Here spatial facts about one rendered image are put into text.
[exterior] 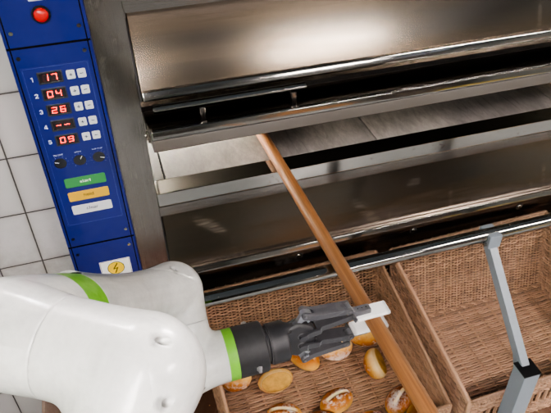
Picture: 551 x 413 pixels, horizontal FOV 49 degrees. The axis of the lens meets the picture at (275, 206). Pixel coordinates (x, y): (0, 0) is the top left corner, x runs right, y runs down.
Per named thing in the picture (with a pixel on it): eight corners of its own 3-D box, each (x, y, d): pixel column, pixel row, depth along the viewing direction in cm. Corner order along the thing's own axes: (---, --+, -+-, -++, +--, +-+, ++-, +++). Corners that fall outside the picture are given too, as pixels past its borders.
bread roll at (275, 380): (296, 388, 171) (291, 383, 176) (291, 365, 171) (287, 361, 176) (261, 398, 169) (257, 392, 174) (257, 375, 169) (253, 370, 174)
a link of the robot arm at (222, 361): (161, 399, 110) (163, 411, 99) (147, 331, 111) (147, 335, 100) (237, 379, 113) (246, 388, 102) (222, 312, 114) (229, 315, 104)
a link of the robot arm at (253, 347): (243, 393, 107) (241, 360, 101) (228, 343, 116) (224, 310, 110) (276, 384, 108) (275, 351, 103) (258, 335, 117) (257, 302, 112)
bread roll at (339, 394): (343, 388, 173) (345, 376, 169) (357, 406, 168) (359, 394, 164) (314, 403, 169) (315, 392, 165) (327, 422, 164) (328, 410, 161)
